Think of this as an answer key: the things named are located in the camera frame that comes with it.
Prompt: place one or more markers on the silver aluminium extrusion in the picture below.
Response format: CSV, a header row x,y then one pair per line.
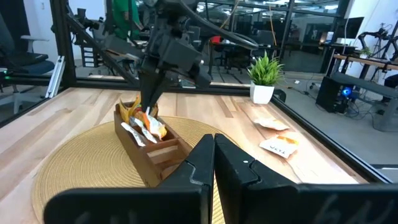
x,y
56,77

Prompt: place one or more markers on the round woven placemat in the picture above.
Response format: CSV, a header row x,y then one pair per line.
x,y
93,155

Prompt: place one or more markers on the black aluminium table frame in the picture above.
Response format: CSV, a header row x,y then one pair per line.
x,y
63,46

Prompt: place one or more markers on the brown wooden tea box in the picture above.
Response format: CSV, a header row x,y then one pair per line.
x,y
161,155

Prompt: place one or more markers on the black computer tower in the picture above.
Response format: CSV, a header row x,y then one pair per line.
x,y
334,95

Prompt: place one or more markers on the person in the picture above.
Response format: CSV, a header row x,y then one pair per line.
x,y
122,18

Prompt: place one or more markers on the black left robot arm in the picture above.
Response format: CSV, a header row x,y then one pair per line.
x,y
168,18

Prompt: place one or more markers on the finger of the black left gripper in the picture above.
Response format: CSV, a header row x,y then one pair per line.
x,y
146,87
158,85

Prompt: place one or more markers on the black background robot arm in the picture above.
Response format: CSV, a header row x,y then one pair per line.
x,y
376,34

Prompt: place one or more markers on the orange white tea packet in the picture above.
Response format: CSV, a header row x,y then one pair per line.
x,y
133,134
155,126
144,132
272,124
280,147

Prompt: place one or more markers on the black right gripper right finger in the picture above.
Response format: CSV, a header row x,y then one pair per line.
x,y
236,168

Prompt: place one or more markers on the green plant white pot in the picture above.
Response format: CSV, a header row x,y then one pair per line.
x,y
262,93

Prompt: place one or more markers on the dark office chair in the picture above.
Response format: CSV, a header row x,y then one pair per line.
x,y
34,67

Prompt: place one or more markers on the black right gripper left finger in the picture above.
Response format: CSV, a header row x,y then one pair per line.
x,y
199,165

